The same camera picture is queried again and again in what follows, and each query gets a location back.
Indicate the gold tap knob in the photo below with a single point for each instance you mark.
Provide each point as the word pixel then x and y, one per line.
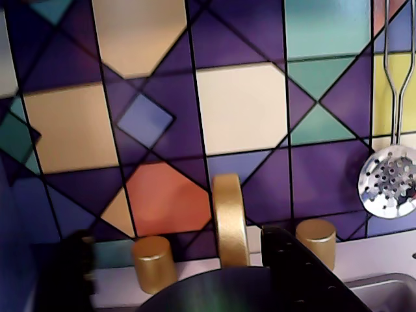
pixel 320 240
pixel 152 265

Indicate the gray metal sink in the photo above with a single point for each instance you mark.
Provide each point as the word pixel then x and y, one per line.
pixel 386 292

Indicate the gold toy faucet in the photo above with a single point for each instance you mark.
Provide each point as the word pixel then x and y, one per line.
pixel 231 221

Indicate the colourful tile backsplash panel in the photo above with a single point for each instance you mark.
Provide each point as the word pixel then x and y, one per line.
pixel 240 107

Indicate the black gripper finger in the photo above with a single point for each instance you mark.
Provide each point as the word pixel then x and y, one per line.
pixel 65 273
pixel 302 276

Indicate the silver slotted spoon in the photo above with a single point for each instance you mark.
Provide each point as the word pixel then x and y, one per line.
pixel 388 182

